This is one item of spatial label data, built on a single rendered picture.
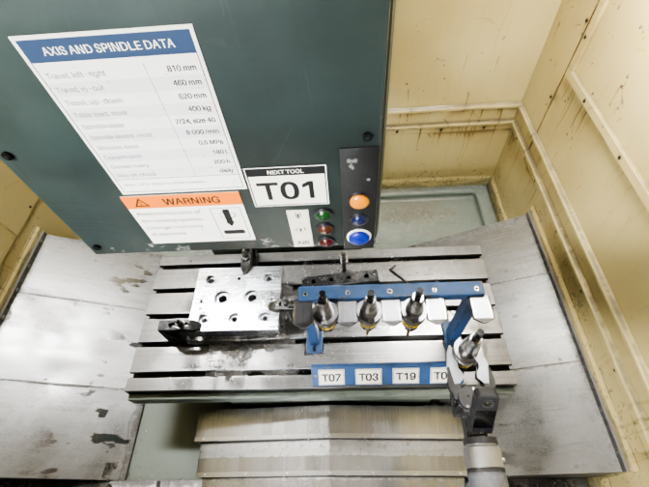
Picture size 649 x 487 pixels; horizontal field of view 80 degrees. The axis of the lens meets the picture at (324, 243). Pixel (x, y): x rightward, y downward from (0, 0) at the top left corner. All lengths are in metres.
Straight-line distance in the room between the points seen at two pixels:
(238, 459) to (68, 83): 1.21
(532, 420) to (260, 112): 1.27
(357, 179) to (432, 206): 1.57
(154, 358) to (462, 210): 1.50
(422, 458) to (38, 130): 1.27
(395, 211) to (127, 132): 1.64
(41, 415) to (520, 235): 1.85
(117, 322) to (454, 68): 1.65
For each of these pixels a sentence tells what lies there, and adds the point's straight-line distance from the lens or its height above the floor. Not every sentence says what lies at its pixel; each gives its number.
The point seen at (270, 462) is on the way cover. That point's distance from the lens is 1.41.
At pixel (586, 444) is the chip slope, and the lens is 1.46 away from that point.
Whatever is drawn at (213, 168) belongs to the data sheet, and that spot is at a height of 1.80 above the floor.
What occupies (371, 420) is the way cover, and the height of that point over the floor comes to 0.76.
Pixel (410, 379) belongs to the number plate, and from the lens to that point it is 1.24.
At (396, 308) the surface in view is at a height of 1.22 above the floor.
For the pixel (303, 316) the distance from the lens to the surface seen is 0.99.
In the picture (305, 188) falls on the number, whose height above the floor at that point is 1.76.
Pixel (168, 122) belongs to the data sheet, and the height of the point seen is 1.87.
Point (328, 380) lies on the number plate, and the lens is 1.23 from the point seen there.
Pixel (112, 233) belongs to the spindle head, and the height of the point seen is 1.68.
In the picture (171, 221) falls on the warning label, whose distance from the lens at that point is 0.58.
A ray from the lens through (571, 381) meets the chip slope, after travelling 1.49.
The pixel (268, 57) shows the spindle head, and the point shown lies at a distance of 0.39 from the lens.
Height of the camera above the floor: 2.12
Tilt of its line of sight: 55 degrees down
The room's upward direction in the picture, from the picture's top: 7 degrees counter-clockwise
